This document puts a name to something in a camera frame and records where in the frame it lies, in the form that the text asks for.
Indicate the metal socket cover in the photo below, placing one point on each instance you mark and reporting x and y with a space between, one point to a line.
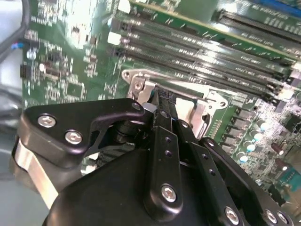
143 94

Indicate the silver square CPU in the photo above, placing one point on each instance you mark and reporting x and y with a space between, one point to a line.
187 110

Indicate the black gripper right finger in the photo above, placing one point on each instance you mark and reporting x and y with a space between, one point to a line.
207 160

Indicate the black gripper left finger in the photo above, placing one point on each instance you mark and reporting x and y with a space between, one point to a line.
70 122

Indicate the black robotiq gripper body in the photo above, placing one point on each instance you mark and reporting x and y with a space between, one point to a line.
105 195

